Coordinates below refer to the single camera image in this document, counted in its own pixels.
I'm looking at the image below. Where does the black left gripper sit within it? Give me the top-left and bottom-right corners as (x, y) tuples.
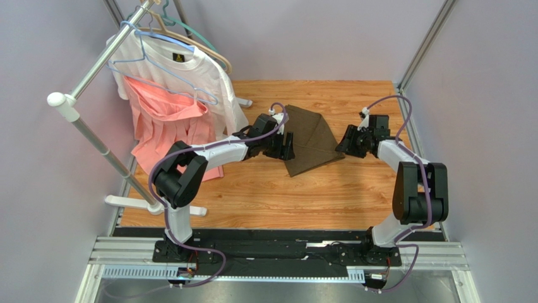
(260, 129), (296, 161)

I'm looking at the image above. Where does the olive brown cloth napkin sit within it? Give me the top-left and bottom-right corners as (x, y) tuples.
(285, 105), (345, 177)

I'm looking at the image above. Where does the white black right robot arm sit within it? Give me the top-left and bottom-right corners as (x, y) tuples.
(336, 114), (449, 264)

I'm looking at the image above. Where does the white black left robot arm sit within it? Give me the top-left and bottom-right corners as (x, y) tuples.
(148, 111), (295, 263)

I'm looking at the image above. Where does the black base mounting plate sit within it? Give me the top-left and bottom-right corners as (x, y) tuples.
(111, 227), (404, 279)

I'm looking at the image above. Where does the pink pleated skirt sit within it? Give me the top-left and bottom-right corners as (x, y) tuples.
(123, 76), (226, 174)

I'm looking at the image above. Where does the white t-shirt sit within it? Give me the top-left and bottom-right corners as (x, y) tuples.
(109, 32), (248, 140)

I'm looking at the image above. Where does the teal clothes hanger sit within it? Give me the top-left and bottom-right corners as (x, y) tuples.
(147, 1), (233, 74)

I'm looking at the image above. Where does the wooden clothes hanger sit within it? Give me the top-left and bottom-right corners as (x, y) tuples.
(137, 11), (232, 79)

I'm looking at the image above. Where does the white clothes rack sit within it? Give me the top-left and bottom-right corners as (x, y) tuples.
(46, 0), (254, 217)

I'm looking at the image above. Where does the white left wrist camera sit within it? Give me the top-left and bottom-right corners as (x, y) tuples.
(268, 109), (289, 134)

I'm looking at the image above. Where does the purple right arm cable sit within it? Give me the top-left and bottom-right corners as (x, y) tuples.
(360, 95), (434, 294)

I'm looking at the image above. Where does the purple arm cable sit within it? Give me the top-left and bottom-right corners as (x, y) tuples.
(148, 102), (290, 289)
(360, 95), (434, 294)

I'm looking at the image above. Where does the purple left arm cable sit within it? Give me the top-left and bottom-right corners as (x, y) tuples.
(148, 102), (290, 289)

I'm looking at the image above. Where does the blue wire hanger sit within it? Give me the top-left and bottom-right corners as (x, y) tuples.
(106, 20), (218, 105)

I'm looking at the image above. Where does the aluminium frame rail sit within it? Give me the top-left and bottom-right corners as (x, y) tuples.
(73, 0), (482, 303)

